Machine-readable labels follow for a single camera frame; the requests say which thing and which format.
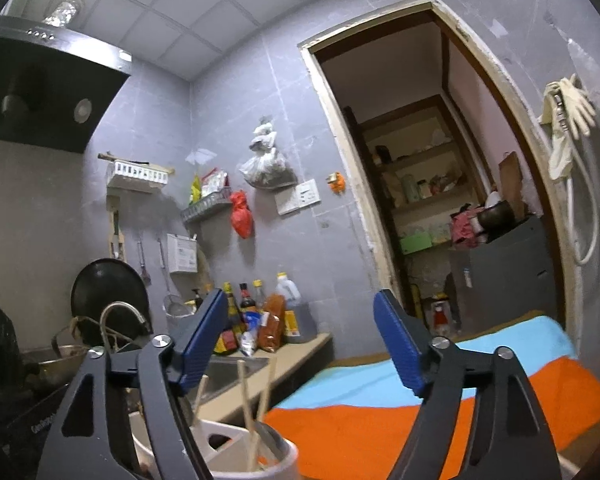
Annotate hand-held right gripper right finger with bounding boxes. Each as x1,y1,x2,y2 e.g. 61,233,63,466
373,288,563,480

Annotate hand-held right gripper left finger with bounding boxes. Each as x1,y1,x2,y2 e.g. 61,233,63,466
37,288,229,480

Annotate wooden chopstick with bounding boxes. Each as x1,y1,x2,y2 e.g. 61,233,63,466
256,356,279,426
236,359,258,472

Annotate metal spoon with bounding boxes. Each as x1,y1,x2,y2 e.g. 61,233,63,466
254,421,284,462

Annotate white plastic utensil holder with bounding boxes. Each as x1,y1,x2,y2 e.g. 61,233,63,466
129,410,300,480

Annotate yellow label sauce bottle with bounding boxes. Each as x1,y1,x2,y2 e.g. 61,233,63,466
214,282,246,354

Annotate steel sink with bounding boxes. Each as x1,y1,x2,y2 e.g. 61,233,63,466
200,355,272,402

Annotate metal strainer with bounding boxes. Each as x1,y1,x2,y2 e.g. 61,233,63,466
157,237,196,319

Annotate blue white bag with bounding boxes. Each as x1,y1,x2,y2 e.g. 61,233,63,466
237,310,264,357

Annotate red white bottle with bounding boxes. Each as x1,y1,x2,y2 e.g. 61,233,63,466
432,295,454,337

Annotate red cap sauce bottle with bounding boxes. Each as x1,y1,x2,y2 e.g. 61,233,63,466
239,282,259,322

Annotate metal faucet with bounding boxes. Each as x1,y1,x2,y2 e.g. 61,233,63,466
100,302,146,342

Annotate white hanging box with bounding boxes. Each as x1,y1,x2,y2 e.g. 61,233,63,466
167,232,200,275

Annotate beige kitchen counter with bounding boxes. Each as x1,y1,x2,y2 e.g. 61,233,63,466
195,332,334,427

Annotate large oil jug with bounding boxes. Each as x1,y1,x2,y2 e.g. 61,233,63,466
274,272,319,345

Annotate hanging metal peeler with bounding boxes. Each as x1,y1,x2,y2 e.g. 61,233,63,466
137,240,151,284

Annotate striped blanket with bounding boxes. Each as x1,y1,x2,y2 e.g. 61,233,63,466
260,312,600,480

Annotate green box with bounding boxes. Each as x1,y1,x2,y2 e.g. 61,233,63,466
399,232,434,256

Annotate black round pan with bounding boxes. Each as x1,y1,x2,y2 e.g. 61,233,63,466
71,258,151,337

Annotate grey cabinet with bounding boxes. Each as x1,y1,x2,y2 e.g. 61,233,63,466
448,216,559,337

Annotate red plastic bag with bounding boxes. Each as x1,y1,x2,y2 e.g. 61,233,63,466
230,190,255,240

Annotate pink cloth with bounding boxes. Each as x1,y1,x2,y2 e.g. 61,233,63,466
450,205,486,249

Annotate metal wok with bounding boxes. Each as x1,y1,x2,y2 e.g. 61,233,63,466
22,344,92,392

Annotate wooden hanging tool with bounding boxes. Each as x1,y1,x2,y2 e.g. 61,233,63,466
107,195,126,261

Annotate dark round pot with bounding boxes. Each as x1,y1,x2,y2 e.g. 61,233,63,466
477,200,515,234

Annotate red white seasoning packets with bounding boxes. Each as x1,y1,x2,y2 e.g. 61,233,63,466
201,167,230,198

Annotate black induction cooker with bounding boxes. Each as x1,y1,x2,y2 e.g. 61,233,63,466
0,390,81,480

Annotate wooden shelf unit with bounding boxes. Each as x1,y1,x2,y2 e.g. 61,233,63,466
344,94,492,262

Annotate clear plastic bag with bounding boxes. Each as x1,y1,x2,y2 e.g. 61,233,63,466
238,116,299,190

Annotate wooden cutting board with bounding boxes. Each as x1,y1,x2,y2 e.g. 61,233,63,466
497,151,526,222

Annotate wooden stick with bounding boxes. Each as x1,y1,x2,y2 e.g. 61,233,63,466
98,152,174,174

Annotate cream rubber gloves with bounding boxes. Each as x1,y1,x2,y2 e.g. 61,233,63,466
539,74,600,182

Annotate black range hood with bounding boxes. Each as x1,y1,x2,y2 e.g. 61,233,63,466
0,15,134,154

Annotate grey wall shelf rack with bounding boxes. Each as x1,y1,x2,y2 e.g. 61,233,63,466
181,187,234,225

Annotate white wall switch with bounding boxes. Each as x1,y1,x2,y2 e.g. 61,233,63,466
275,191,299,216

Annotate wooden door frame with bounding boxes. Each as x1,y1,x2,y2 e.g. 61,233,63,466
299,0,582,362

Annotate white wall socket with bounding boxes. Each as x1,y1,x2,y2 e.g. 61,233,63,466
295,179,322,207

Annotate white wall basket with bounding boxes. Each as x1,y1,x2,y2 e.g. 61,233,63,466
106,159,171,194

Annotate white sprayer hose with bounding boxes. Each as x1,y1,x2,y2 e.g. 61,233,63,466
550,91,600,267

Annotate foil exhaust duct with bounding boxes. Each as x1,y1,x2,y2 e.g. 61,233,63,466
44,0,84,27

